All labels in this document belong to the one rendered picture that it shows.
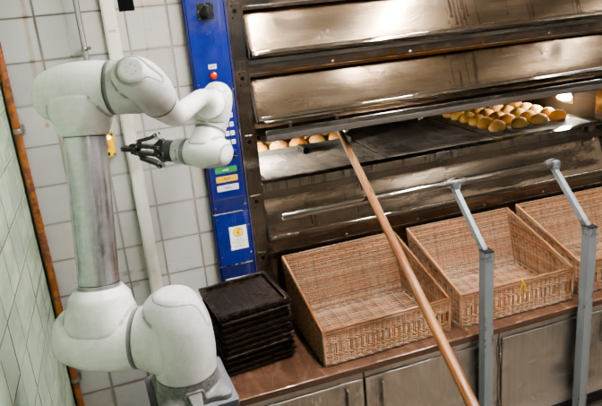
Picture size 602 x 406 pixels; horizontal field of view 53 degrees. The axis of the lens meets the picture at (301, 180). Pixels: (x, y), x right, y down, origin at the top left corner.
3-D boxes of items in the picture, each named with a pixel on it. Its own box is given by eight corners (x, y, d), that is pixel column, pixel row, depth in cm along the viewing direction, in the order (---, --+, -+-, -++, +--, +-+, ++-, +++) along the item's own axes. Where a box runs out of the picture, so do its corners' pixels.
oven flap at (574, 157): (269, 241, 260) (261, 196, 261) (602, 171, 310) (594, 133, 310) (271, 241, 256) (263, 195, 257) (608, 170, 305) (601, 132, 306)
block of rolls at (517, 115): (431, 114, 356) (431, 105, 354) (500, 103, 369) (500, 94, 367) (494, 133, 300) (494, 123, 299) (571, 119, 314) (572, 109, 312)
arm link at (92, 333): (132, 382, 142) (43, 384, 144) (154, 356, 159) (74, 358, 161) (101, 54, 136) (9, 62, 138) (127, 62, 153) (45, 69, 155)
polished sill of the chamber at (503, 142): (259, 189, 260) (258, 180, 258) (596, 127, 309) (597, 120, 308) (262, 193, 254) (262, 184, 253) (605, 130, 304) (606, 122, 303)
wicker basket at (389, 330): (284, 311, 270) (279, 254, 262) (396, 282, 286) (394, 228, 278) (323, 369, 226) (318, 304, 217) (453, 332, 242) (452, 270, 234)
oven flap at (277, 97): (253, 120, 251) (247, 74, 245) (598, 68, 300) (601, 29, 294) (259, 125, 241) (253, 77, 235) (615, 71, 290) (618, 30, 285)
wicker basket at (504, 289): (405, 280, 288) (403, 227, 279) (506, 256, 302) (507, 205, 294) (460, 330, 243) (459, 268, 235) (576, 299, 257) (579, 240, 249)
